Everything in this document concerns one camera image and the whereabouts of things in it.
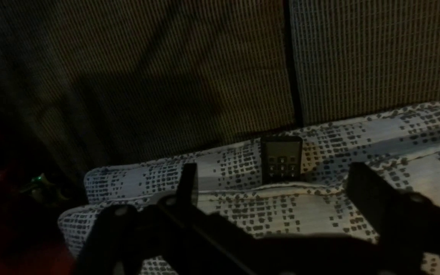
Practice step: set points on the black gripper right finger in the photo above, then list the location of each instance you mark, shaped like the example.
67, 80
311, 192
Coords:
418, 234

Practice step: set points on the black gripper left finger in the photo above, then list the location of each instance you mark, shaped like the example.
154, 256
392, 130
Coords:
128, 239

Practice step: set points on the black remote control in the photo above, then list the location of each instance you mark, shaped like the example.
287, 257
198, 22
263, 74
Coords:
281, 158

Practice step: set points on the large white black-dotted pillow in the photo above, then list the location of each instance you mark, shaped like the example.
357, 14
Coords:
290, 214

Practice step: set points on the brown sofa back cushion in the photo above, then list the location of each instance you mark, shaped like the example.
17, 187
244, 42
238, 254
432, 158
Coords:
179, 62
382, 51

